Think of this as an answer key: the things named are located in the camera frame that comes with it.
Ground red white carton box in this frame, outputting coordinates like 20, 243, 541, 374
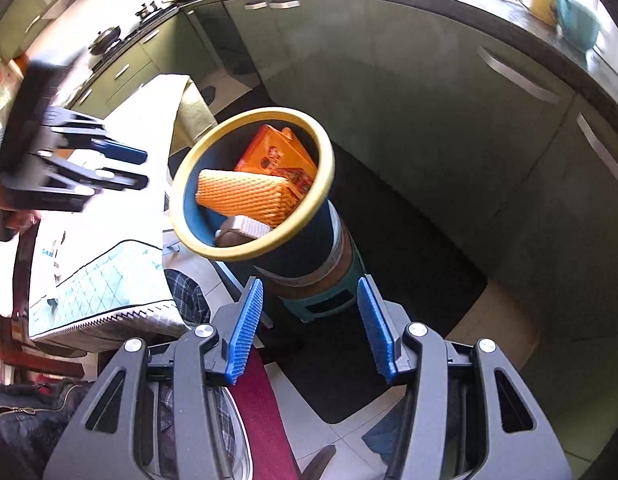
215, 216, 272, 247

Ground orange foam net sleeve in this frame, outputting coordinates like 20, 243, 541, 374
195, 169, 299, 228

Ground orange snack bag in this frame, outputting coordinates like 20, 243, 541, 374
234, 125, 318, 198

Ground yellow rimmed trash bin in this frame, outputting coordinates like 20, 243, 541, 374
169, 107, 359, 299

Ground person left hand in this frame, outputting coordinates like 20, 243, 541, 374
0, 185, 41, 234

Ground teal plastic stool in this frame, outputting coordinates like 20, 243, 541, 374
281, 254, 365, 323

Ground patterned tablecloth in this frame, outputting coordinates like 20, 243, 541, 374
28, 74, 216, 352

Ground black wok with lid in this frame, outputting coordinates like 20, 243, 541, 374
88, 26, 121, 56

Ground green lower cabinets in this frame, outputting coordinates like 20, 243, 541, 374
0, 0, 618, 461

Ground teal mug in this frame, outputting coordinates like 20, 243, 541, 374
556, 0, 601, 52

